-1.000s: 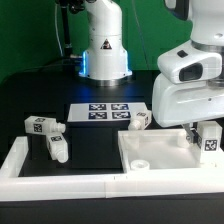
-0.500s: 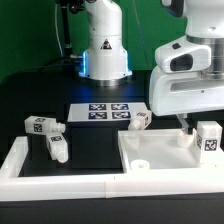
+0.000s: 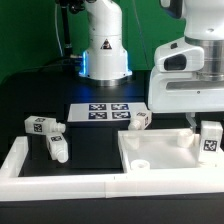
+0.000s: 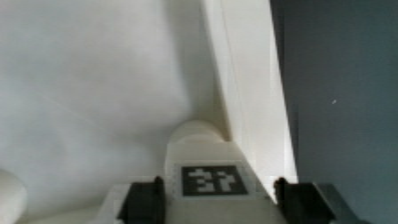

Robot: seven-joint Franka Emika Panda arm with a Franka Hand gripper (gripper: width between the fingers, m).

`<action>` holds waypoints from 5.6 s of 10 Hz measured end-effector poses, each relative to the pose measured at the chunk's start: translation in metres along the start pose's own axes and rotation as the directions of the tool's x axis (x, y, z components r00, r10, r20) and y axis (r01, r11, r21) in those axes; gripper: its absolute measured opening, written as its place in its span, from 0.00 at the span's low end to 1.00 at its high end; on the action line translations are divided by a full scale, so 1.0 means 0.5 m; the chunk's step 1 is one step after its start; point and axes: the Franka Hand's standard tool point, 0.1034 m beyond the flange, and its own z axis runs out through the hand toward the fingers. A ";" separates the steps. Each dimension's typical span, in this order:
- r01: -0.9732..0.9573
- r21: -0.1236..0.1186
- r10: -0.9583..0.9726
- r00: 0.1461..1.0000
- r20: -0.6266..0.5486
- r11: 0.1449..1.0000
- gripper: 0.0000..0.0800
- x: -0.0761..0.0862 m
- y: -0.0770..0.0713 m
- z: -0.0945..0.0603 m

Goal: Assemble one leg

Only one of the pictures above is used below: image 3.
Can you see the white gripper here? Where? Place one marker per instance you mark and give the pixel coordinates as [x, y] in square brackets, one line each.
[183, 92]

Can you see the white square tabletop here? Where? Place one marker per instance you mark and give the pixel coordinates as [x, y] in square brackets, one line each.
[165, 149]

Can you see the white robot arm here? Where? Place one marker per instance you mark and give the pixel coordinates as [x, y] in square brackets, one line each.
[114, 46]

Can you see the white sheet with tags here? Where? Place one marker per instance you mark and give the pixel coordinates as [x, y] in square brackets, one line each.
[84, 112]

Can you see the white U-shaped obstacle fence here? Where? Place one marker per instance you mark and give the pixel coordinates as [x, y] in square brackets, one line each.
[13, 187]

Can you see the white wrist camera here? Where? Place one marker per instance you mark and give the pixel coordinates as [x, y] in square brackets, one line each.
[178, 56]

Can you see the black camera stand pole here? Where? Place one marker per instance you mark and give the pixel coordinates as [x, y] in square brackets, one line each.
[73, 7]

